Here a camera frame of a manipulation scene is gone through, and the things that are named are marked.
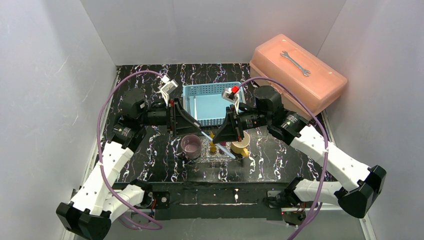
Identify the pink plastic toolbox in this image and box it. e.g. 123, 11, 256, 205
249, 34, 348, 120

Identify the yellow mug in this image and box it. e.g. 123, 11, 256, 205
230, 131, 251, 158

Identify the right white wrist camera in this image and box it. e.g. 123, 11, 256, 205
221, 85, 240, 114

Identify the purple mug black rim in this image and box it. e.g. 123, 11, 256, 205
180, 134, 202, 160

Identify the grey toothbrush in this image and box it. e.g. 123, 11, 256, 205
197, 125, 236, 163

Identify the silver wrench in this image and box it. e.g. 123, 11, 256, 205
280, 50, 311, 77

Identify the blue plastic basket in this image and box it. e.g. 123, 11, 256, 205
182, 81, 241, 127

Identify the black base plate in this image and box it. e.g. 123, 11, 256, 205
130, 181, 319, 222

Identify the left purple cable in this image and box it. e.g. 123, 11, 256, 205
96, 70, 167, 231

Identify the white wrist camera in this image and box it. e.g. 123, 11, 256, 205
221, 85, 240, 114
159, 75, 179, 106

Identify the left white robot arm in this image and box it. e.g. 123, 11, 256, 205
56, 88, 201, 240

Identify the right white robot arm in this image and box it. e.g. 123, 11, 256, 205
213, 86, 387, 219

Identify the aluminium rail frame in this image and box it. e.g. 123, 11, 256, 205
61, 187, 379, 240

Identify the yellow toothpaste tube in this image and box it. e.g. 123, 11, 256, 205
209, 131, 217, 153

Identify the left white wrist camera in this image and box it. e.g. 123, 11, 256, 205
159, 75, 179, 106

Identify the clear glass tray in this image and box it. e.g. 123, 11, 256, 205
196, 136, 244, 163

